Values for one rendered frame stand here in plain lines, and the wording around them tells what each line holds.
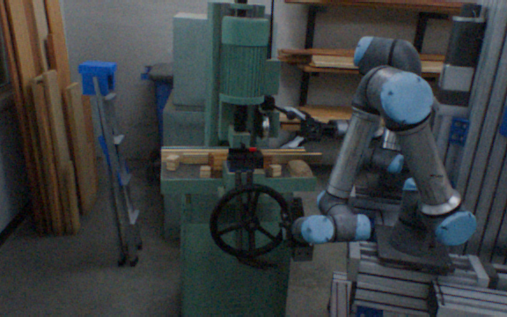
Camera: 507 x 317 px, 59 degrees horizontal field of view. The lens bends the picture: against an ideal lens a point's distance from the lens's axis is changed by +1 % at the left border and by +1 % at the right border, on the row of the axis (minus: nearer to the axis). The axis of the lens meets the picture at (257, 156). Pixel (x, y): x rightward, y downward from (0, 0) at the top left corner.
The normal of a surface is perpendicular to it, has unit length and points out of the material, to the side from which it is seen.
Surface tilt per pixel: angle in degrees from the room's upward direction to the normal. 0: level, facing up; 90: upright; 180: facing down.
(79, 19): 90
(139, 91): 90
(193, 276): 90
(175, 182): 90
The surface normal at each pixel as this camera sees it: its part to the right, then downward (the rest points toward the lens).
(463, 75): -0.18, 0.33
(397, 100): 0.14, 0.24
